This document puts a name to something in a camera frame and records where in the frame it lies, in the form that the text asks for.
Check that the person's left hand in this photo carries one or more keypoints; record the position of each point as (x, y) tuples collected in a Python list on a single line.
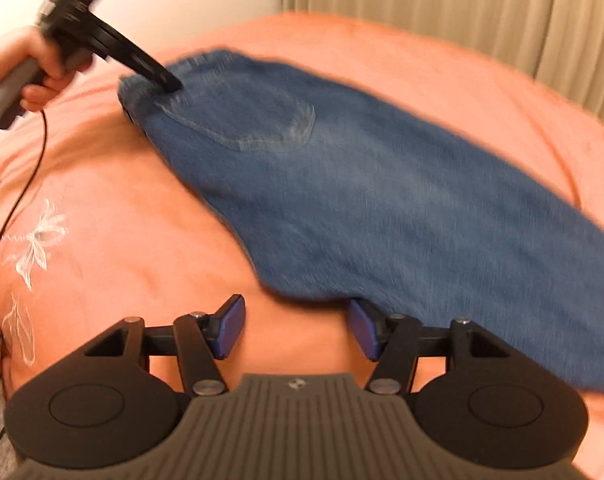
[(16, 52)]

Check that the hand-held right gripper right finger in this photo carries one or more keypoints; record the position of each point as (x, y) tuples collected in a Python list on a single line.
[(362, 327)]

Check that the blue denim pants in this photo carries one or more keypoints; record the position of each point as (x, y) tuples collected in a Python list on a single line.
[(357, 185)]

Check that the orange bed sheet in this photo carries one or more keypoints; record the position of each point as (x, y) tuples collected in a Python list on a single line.
[(131, 210)]

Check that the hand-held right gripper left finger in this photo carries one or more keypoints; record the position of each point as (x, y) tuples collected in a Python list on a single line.
[(231, 325)]

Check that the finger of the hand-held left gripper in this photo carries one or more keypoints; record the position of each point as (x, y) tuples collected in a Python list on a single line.
[(141, 60)]

